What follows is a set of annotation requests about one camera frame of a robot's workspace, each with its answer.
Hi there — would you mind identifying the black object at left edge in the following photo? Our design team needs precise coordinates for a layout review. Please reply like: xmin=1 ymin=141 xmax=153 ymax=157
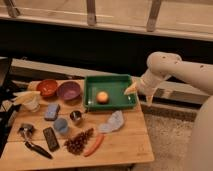
xmin=0 ymin=58 xmax=22 ymax=158

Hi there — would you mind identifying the white pitcher cup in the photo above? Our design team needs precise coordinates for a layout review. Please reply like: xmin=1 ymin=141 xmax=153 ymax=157
xmin=12 ymin=91 xmax=40 ymax=112

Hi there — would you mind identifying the yellow-red apple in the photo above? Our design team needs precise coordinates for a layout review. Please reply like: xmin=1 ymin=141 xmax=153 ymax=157
xmin=96 ymin=91 xmax=109 ymax=104

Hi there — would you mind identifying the small metal cup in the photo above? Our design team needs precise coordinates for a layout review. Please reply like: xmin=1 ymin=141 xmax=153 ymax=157
xmin=70 ymin=110 xmax=83 ymax=125

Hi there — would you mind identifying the orange carrot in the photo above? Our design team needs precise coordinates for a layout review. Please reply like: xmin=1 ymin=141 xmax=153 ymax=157
xmin=83 ymin=134 xmax=104 ymax=157

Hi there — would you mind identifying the blue sponge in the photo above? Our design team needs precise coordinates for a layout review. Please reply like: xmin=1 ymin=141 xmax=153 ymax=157
xmin=44 ymin=103 xmax=60 ymax=121

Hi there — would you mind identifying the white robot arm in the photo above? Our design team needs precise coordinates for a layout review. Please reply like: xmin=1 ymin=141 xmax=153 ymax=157
xmin=124 ymin=52 xmax=213 ymax=171

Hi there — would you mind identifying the purple bowl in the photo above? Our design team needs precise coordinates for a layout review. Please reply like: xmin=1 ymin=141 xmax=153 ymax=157
xmin=57 ymin=81 xmax=81 ymax=100

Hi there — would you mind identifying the green plastic tray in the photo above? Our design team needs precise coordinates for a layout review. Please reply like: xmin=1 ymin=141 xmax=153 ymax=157
xmin=83 ymin=75 xmax=137 ymax=111

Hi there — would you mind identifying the black-handled can opener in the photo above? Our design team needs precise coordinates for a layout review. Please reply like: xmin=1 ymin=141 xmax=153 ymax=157
xmin=18 ymin=123 xmax=52 ymax=159

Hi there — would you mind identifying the brown pine cone cluster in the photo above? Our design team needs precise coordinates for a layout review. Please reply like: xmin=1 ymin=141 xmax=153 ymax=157
xmin=64 ymin=128 xmax=94 ymax=155

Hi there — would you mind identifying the red bowl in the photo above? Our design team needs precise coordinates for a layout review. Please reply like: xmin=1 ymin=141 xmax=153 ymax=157
xmin=36 ymin=79 xmax=58 ymax=97

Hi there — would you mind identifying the black remote control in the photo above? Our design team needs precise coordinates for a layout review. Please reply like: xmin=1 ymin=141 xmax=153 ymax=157
xmin=43 ymin=127 xmax=60 ymax=152

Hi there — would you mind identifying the blue plastic cup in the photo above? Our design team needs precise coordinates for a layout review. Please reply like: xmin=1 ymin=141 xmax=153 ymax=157
xmin=53 ymin=118 xmax=69 ymax=134

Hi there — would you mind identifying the clear plastic bag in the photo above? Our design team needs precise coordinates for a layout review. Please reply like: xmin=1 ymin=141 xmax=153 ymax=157
xmin=98 ymin=111 xmax=124 ymax=133

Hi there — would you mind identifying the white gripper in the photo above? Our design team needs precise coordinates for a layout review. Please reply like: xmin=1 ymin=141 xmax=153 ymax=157
xmin=124 ymin=69 xmax=170 ymax=106

